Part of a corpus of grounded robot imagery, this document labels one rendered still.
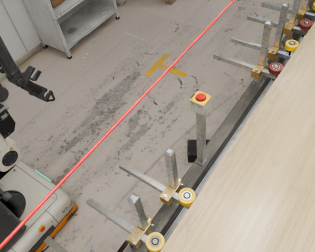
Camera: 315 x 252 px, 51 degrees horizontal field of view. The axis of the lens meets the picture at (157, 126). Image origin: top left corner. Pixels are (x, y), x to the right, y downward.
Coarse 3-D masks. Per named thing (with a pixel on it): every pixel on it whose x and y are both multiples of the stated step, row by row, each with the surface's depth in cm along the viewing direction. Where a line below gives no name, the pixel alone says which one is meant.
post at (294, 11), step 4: (296, 0) 216; (300, 0) 218; (296, 4) 218; (292, 8) 221; (296, 8) 220; (292, 12) 223; (296, 12) 222; (292, 16) 225; (296, 16) 227; (292, 20) 227; (292, 32) 237; (288, 36) 237
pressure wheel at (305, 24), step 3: (300, 21) 221; (303, 21) 221; (306, 21) 220; (309, 21) 220; (300, 24) 220; (303, 24) 219; (306, 24) 218; (309, 24) 218; (300, 27) 221; (303, 27) 219; (306, 27) 218; (309, 27) 218
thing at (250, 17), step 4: (248, 16) 241; (252, 16) 240; (256, 16) 240; (252, 20) 241; (256, 20) 239; (260, 20) 238; (264, 20) 236; (272, 20) 235; (272, 24) 234; (276, 24) 232; (292, 28) 227; (296, 28) 226; (296, 32) 227; (300, 32) 225; (304, 32) 224
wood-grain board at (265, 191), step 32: (288, 64) 197; (288, 96) 181; (256, 128) 170; (288, 128) 167; (224, 160) 160; (256, 160) 158; (288, 160) 156; (224, 192) 149; (256, 192) 147; (288, 192) 146; (192, 224) 141; (224, 224) 140; (256, 224) 138; (288, 224) 137
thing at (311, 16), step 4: (264, 4) 255; (268, 4) 253; (272, 4) 253; (276, 4) 252; (272, 8) 253; (276, 8) 251; (280, 8) 249; (288, 8) 247; (288, 12) 248; (308, 12) 241; (304, 16) 243; (308, 16) 241; (312, 16) 239
